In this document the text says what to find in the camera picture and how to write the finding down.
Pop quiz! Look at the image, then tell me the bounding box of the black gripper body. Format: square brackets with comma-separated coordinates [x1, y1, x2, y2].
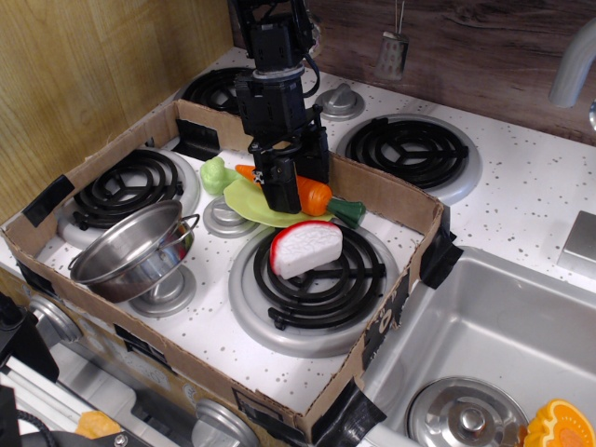
[235, 68, 323, 163]

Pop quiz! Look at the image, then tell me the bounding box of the black burner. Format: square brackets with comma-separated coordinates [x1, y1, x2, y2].
[336, 114, 482, 206]
[228, 227, 400, 359]
[57, 148, 201, 250]
[175, 67, 247, 115]

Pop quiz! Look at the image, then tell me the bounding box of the silver faucet base block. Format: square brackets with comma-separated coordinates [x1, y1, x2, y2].
[557, 210, 596, 279]

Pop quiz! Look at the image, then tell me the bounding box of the brown cardboard fence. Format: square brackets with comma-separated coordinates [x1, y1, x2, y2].
[2, 100, 450, 438]

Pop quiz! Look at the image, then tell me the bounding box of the back right black burner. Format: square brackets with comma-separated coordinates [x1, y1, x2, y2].
[336, 114, 482, 206]

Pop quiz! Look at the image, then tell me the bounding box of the orange toy carrot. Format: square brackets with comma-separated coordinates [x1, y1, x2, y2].
[235, 165, 366, 229]

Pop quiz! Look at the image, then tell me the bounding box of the silver front stove knob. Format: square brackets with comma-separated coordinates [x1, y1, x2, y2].
[129, 266, 196, 318]

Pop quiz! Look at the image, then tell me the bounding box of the silver stove knob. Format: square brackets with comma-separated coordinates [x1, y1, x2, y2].
[203, 196, 259, 238]
[129, 266, 196, 318]
[315, 83, 365, 121]

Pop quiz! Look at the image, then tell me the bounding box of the silver centre stove knob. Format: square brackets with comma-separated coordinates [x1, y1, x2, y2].
[203, 196, 259, 238]

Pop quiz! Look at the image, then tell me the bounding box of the silver oven knob left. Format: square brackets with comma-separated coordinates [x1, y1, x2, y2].
[29, 294, 83, 348]

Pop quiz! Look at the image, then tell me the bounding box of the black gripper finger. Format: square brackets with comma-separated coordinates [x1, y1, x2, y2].
[255, 156, 302, 214]
[295, 127, 330, 183]

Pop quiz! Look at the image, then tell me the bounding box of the stainless steel sink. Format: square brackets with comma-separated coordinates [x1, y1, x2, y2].
[363, 248, 595, 446]

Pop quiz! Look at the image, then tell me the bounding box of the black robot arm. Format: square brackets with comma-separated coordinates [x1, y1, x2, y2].
[233, 1, 330, 214]

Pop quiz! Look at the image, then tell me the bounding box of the light green toy vegetable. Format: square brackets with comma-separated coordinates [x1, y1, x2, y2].
[200, 156, 241, 196]

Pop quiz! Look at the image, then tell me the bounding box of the red white cheese wedge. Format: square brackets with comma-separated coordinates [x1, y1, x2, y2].
[269, 221, 343, 279]

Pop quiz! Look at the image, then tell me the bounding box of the silver oven knob right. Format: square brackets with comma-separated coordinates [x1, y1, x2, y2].
[191, 399, 260, 447]

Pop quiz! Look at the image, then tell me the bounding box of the silver faucet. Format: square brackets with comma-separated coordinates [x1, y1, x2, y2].
[548, 17, 596, 133]

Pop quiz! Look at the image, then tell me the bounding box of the light green plastic plate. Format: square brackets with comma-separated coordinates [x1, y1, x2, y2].
[223, 179, 333, 228]

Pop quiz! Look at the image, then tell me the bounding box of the orange toy fruit slice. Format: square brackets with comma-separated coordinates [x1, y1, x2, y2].
[519, 399, 595, 447]

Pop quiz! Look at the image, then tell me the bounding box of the silver oven knob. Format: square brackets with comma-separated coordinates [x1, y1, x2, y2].
[191, 399, 260, 447]
[29, 294, 83, 348]

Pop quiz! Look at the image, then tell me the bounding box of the stainless steel pot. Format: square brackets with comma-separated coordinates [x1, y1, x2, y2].
[69, 199, 200, 304]

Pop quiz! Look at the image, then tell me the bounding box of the silver back stove knob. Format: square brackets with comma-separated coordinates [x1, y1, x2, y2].
[315, 83, 365, 121]

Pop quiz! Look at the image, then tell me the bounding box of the back left black burner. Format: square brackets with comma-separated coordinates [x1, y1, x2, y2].
[175, 67, 247, 115]

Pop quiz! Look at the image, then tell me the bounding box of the front right black burner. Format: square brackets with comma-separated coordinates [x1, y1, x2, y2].
[228, 227, 400, 359]

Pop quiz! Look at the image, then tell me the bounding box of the front left black burner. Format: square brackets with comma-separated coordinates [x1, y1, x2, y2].
[57, 148, 201, 250]

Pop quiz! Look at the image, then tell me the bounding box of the silver pot lid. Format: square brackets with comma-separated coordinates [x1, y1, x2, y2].
[405, 376, 528, 446]

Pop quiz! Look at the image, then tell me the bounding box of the hanging silver grater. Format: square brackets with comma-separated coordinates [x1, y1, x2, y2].
[374, 1, 410, 82]

